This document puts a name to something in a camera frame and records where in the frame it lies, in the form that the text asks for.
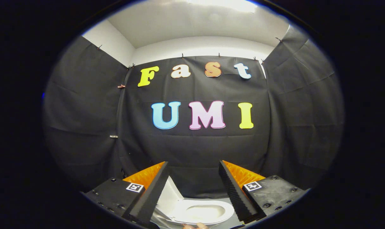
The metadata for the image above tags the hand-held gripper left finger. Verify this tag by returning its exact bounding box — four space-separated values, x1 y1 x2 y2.
81 161 169 229

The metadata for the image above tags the black backdrop cloth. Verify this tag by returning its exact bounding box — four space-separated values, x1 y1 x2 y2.
43 25 345 199

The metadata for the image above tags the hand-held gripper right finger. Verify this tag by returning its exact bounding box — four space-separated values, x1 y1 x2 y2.
219 160 309 223

